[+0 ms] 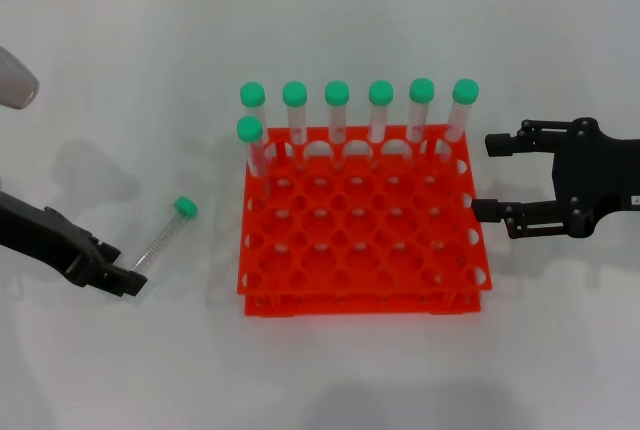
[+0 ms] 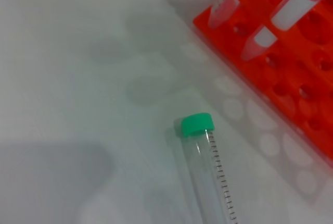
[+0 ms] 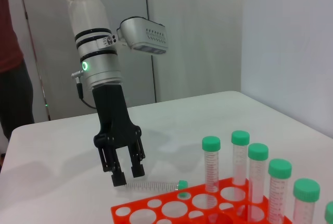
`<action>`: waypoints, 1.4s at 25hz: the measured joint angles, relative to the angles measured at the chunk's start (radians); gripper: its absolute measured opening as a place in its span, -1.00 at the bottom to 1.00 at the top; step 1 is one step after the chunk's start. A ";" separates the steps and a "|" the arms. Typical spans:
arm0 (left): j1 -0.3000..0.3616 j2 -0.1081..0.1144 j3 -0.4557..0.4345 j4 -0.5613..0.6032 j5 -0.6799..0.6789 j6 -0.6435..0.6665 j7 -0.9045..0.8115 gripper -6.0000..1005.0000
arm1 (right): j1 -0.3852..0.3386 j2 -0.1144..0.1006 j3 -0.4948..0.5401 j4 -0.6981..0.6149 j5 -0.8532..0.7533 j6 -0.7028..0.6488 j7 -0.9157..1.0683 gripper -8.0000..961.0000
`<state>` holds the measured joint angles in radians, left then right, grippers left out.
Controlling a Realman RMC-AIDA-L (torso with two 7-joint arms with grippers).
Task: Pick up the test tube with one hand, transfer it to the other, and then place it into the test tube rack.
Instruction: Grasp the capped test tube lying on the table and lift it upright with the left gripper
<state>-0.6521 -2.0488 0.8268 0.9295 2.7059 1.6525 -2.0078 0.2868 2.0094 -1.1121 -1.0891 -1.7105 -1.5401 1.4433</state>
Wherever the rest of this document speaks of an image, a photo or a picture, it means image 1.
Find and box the green-capped clear test tube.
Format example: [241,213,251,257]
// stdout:
[439,77,481,164]
[130,195,200,274]
[367,79,395,169]
[239,81,274,161]
[236,115,274,199]
[281,80,311,171]
[323,79,351,171]
[408,77,436,166]

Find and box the orange plastic test tube rack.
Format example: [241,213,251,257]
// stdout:
[235,124,495,319]

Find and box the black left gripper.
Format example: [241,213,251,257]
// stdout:
[0,189,149,299]

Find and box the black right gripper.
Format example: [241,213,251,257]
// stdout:
[471,116,640,241]

